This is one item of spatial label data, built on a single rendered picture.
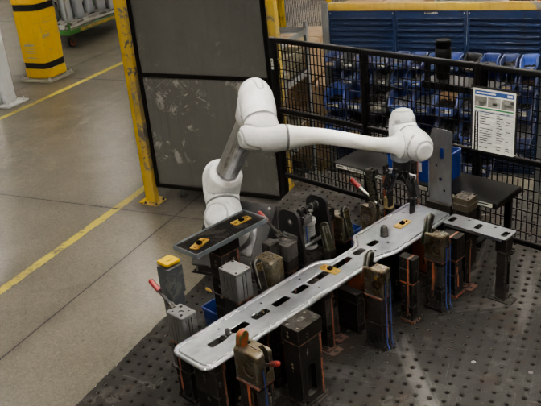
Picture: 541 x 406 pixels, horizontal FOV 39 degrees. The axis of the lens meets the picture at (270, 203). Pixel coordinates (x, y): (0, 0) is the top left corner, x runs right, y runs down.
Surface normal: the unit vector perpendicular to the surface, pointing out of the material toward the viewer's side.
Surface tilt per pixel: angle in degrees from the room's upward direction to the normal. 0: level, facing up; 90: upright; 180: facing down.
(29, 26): 90
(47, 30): 90
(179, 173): 91
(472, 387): 0
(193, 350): 0
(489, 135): 90
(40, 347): 0
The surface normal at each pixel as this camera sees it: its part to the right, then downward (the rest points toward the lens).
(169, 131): -0.44, 0.41
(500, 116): -0.69, 0.36
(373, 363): -0.09, -0.91
